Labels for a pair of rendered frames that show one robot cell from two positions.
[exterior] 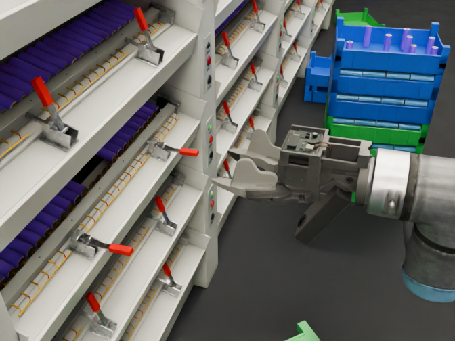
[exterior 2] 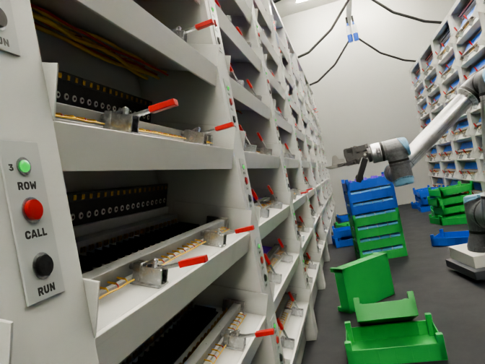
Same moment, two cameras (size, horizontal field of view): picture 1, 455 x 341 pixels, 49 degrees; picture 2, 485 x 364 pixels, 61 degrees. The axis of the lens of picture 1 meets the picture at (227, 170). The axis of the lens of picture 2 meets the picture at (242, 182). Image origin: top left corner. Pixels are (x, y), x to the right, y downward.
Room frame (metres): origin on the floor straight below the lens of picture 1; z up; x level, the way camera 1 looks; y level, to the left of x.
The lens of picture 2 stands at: (-1.34, 0.56, 0.64)
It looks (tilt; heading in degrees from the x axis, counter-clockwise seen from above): 1 degrees up; 356
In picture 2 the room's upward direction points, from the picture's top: 11 degrees counter-clockwise
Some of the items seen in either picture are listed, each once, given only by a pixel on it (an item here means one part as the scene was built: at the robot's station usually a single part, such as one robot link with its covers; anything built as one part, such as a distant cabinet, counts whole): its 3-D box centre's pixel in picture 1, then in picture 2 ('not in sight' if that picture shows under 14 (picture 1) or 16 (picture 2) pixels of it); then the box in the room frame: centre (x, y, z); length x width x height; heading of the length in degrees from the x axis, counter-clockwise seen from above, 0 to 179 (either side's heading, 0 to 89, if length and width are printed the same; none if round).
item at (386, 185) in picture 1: (384, 184); (375, 153); (0.53, -0.21, 0.68); 0.10 x 0.05 x 0.09; 162
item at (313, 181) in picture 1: (323, 168); (356, 155); (0.56, -0.13, 0.68); 0.12 x 0.08 x 0.09; 72
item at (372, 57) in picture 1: (387, 44); (366, 181); (1.41, -0.47, 0.52); 0.30 x 0.20 x 0.08; 80
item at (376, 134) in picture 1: (373, 116); (372, 216); (1.41, -0.47, 0.28); 0.30 x 0.20 x 0.08; 80
